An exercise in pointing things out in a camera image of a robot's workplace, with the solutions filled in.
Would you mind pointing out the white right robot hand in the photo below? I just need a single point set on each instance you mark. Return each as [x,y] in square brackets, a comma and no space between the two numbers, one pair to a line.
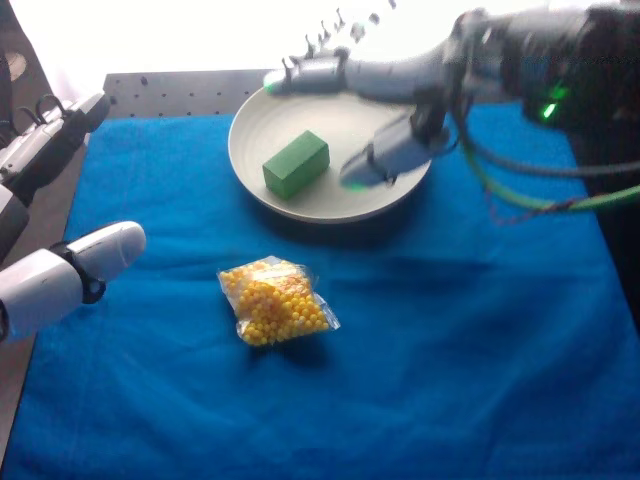
[385,75]

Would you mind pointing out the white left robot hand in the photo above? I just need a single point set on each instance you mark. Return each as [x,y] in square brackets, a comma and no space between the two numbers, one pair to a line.
[40,285]

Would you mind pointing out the green block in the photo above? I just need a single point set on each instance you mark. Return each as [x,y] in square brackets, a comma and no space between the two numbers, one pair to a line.
[295,167]

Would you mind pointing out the bag of yellow beads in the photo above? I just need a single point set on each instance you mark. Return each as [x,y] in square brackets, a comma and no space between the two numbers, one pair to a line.
[277,305]

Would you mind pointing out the white round plate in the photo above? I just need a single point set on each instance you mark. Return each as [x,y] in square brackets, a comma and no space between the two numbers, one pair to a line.
[320,205]

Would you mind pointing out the blue cloth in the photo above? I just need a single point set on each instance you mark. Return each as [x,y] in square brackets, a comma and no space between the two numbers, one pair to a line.
[350,400]

